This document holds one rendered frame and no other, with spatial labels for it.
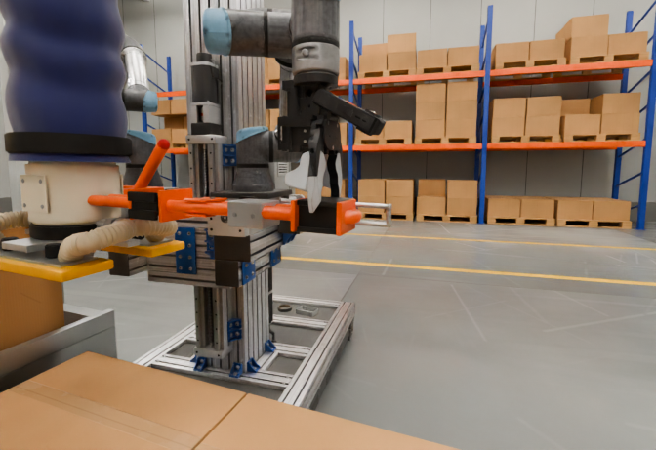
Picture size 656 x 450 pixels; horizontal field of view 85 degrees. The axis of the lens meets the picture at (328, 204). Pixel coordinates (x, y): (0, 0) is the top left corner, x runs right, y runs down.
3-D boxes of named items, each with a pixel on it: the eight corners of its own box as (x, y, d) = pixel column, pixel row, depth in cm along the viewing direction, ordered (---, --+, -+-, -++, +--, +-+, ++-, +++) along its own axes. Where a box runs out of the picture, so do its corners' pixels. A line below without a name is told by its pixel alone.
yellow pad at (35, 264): (-47, 262, 74) (-49, 237, 74) (11, 251, 83) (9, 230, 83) (61, 283, 62) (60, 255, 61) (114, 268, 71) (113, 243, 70)
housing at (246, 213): (225, 226, 61) (225, 200, 61) (248, 222, 68) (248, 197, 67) (261, 229, 59) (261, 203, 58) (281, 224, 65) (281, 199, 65)
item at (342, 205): (290, 231, 56) (290, 199, 55) (309, 225, 63) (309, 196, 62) (341, 236, 53) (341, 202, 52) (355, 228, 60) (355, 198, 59)
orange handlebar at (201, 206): (-10, 201, 87) (-11, 186, 87) (106, 193, 115) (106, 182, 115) (354, 231, 53) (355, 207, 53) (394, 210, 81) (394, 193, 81)
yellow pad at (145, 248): (53, 244, 92) (51, 225, 91) (91, 236, 101) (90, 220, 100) (152, 258, 79) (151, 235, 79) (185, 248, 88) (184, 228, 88)
